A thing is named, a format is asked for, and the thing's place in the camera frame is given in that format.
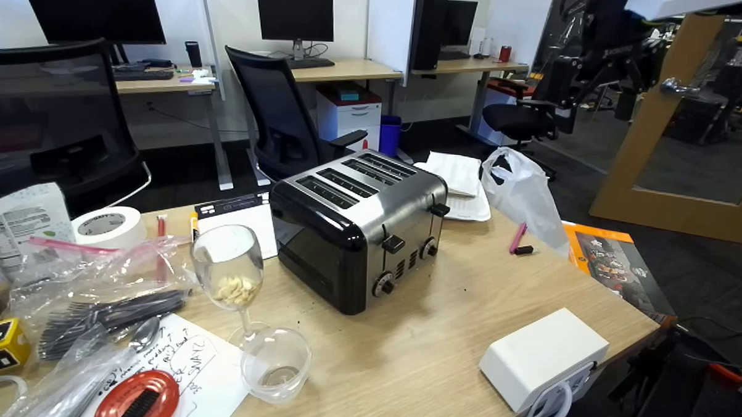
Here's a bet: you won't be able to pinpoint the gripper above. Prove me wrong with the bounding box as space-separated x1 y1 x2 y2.
537 0 666 139

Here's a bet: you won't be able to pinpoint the purple pen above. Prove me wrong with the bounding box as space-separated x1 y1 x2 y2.
508 221 529 256

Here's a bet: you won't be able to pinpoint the white desk partition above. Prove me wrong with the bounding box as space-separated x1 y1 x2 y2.
365 0 418 88
484 0 555 71

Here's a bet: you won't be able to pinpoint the wooden framed glass door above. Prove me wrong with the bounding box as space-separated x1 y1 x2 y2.
587 8 742 244

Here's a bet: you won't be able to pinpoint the white plastic bag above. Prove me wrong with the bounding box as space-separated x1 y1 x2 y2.
477 145 575 260

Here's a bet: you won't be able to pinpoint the monitor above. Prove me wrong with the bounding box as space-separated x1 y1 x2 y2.
13 0 168 65
253 0 336 62
442 0 479 51

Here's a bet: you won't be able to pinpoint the stack of white papers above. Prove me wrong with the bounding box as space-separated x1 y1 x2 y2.
411 150 495 223

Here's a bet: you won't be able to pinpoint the black computer tower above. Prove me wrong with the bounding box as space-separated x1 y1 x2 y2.
409 0 449 72

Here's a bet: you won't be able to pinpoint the blue bin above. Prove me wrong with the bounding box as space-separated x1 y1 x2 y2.
378 114 403 159

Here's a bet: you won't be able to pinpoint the orange and black box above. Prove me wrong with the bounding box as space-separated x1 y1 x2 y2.
558 221 682 325

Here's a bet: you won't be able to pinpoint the white drawer cabinet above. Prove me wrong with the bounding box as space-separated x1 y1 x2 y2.
314 83 384 154

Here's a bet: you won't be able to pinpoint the black and steel toaster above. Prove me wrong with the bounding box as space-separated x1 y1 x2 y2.
265 146 453 319

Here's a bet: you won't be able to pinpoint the black keyboard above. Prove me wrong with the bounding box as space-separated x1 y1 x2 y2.
111 66 175 84
287 56 336 72

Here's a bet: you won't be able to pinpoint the white plastic box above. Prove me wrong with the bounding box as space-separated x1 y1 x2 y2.
476 304 611 417

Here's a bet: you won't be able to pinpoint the black mesh office chair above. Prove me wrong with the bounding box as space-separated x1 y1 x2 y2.
220 46 372 186
0 33 157 221

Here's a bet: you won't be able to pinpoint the white box with black label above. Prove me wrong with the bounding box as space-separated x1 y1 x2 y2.
192 189 281 260

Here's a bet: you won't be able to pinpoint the wine glass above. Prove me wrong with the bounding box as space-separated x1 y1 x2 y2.
186 222 273 352

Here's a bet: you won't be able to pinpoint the nuts in glass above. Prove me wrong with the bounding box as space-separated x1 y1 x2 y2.
211 273 262 309

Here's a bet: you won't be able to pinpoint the clear plastic cup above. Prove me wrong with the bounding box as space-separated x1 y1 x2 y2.
239 326 314 407

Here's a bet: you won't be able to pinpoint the handwritten paper sheet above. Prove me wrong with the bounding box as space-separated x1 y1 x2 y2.
78 310 254 417

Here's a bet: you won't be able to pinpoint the white tape roll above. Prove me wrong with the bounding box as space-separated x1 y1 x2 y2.
70 204 149 251

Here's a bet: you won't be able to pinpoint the red round lid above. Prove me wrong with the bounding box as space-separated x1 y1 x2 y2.
93 367 181 417

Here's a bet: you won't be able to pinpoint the clear plastic zip bag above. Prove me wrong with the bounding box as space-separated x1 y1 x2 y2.
0 229 199 417

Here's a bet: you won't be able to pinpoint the white printed food packet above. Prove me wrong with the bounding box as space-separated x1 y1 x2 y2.
0 180 78 285

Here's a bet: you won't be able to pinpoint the white cable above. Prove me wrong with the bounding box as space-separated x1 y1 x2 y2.
523 361 596 417

